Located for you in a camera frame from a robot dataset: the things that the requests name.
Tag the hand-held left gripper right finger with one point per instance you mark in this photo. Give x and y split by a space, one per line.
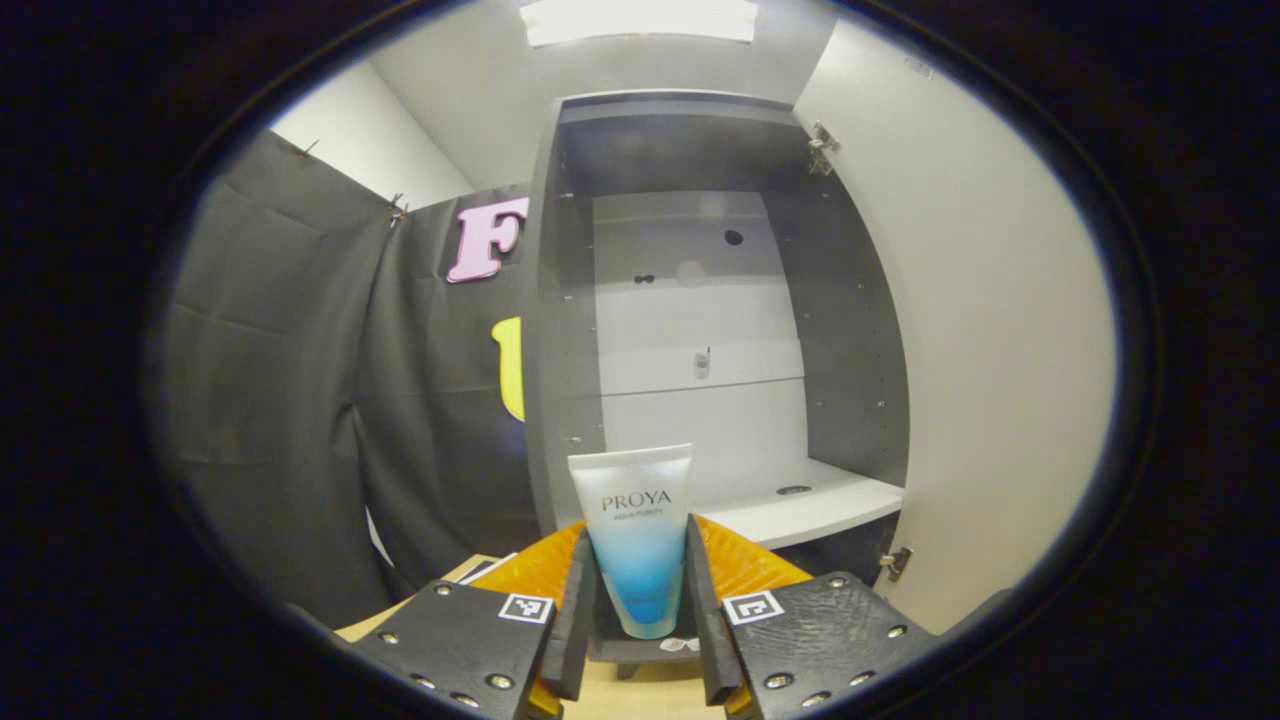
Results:
705 640

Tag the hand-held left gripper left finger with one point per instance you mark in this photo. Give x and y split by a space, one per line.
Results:
572 630

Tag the white and blue bottle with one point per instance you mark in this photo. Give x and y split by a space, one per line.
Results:
635 560

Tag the dark grey cabinet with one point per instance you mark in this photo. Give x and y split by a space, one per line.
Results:
850 350

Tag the white cabinet shelf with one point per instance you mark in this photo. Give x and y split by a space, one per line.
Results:
800 515

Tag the metal door hinge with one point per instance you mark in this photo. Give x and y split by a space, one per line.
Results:
822 148
896 563

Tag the white book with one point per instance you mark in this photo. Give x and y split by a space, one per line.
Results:
490 568

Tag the black backdrop cloth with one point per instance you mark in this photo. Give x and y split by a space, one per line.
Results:
270 400

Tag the large ceiling light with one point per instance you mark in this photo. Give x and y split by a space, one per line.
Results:
640 20

